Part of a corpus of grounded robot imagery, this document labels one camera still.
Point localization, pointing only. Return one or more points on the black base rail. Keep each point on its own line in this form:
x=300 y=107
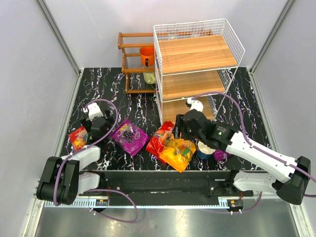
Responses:
x=195 y=189

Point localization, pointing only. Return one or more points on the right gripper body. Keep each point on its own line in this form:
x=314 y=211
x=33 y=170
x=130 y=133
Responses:
x=179 y=125

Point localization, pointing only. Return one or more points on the white wire wooden shelf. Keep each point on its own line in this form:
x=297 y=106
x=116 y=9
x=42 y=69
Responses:
x=197 y=58

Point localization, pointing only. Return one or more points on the blue white cup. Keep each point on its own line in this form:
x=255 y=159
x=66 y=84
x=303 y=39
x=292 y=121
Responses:
x=203 y=151

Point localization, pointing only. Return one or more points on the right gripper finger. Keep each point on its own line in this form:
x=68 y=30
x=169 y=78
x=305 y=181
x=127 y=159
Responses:
x=179 y=120
x=177 y=131

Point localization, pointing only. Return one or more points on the right purple candy bag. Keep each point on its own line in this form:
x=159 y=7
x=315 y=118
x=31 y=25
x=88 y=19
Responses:
x=220 y=155

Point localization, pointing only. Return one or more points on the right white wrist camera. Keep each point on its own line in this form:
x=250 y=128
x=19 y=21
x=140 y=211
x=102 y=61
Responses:
x=194 y=104

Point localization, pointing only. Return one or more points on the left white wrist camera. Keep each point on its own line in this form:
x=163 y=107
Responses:
x=93 y=111

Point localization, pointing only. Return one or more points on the brown wooden rack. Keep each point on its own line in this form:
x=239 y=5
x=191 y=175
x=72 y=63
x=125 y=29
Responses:
x=130 y=44

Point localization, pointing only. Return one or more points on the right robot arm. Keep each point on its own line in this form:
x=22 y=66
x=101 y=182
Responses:
x=284 y=176

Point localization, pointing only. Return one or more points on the light green mug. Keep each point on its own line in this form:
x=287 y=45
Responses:
x=149 y=77

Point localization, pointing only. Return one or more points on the purple candy bag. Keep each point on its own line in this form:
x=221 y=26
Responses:
x=220 y=155
x=130 y=137

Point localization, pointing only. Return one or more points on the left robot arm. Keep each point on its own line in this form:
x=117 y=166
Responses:
x=61 y=180

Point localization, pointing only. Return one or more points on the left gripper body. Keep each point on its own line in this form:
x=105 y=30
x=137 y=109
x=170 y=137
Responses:
x=87 y=122

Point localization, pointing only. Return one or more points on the large red candy bag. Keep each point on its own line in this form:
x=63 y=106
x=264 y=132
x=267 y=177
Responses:
x=159 y=140

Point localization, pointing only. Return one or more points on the left purple candy bag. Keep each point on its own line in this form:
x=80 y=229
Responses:
x=130 y=137

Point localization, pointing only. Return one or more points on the yellow mango candy bag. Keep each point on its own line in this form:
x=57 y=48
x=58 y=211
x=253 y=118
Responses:
x=178 y=153

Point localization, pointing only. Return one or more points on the small red candy bag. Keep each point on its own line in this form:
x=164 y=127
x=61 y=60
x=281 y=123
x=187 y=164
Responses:
x=78 y=138

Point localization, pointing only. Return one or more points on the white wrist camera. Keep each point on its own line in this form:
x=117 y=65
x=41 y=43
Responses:
x=93 y=111
x=194 y=104

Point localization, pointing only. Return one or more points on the orange mug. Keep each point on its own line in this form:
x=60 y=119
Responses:
x=147 y=55

